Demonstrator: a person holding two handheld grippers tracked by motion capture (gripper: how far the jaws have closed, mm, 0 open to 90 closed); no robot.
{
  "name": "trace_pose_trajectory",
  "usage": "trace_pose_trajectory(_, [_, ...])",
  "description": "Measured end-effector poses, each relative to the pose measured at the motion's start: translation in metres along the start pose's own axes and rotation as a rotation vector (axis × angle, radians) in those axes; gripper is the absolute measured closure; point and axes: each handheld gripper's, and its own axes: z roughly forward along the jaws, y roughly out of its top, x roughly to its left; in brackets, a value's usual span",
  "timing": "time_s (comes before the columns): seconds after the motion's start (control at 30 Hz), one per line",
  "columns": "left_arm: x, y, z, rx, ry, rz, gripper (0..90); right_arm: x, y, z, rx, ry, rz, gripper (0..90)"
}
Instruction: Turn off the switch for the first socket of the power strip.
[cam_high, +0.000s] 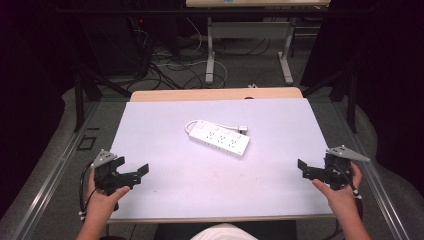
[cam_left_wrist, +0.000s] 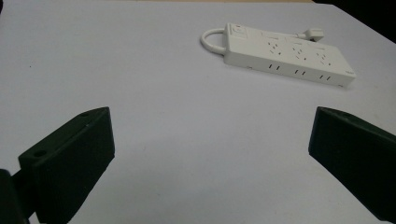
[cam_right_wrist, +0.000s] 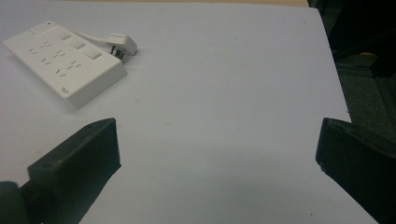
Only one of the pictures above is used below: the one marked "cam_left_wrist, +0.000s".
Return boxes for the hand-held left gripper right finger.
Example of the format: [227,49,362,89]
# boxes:
[308,105,396,224]

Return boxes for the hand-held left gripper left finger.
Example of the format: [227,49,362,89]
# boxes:
[18,106,116,224]

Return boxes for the white power strip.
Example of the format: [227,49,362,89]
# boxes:
[223,22,357,88]

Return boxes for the white power plug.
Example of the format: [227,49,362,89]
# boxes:
[303,28,325,42]

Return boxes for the white power strip cable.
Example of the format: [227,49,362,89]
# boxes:
[200,28,307,56]

